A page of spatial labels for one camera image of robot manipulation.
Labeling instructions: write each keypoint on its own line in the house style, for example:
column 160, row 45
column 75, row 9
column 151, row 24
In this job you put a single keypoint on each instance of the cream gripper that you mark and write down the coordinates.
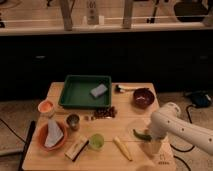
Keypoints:
column 151, row 148

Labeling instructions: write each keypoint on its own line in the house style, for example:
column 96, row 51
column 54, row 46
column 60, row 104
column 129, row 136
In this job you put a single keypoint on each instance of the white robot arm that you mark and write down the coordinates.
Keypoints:
column 166, row 120

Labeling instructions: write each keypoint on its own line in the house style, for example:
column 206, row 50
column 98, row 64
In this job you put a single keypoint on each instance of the green plastic cup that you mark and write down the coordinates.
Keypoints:
column 96, row 141

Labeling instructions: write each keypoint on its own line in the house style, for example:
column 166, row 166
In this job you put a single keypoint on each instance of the metal cup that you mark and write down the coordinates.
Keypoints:
column 73, row 121

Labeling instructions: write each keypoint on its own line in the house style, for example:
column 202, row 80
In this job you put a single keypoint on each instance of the small orange cup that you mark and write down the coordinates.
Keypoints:
column 46, row 108

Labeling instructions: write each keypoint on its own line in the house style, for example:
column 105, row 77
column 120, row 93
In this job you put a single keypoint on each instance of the dark red bowl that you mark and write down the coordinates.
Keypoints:
column 143, row 97

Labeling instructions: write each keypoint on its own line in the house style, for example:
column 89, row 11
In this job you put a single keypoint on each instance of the bunch of dark grapes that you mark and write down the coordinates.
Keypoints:
column 104, row 113

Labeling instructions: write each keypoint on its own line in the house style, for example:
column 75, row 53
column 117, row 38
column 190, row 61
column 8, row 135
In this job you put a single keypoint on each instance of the dark object on floor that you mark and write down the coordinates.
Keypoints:
column 200, row 99

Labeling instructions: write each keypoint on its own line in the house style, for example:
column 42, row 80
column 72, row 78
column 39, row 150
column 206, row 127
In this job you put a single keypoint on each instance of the wooden block eraser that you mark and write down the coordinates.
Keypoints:
column 76, row 147

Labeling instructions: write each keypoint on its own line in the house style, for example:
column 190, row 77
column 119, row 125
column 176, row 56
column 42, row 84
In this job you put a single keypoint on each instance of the grey sponge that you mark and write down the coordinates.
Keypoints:
column 98, row 91

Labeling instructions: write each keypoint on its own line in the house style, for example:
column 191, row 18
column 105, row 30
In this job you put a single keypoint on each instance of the green plastic tray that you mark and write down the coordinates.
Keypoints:
column 76, row 92

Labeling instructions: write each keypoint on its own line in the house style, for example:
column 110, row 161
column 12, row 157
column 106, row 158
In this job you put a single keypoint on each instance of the white folded cloth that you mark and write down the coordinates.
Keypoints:
column 54, row 134

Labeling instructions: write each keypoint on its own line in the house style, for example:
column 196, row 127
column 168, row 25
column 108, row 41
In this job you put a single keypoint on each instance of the orange bowl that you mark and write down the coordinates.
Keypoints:
column 42, row 135

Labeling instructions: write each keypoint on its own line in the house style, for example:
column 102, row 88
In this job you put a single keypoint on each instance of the small brush with handle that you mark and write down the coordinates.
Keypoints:
column 122, row 88

